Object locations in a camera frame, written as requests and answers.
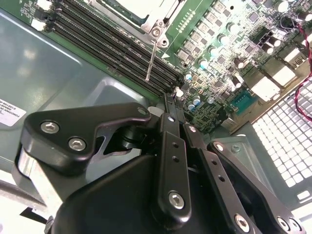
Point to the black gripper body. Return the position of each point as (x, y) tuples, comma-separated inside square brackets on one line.
[(109, 195)]

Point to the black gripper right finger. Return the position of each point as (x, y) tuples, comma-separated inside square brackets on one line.
[(215, 170)]

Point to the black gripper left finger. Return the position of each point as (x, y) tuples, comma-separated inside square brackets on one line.
[(61, 126)]

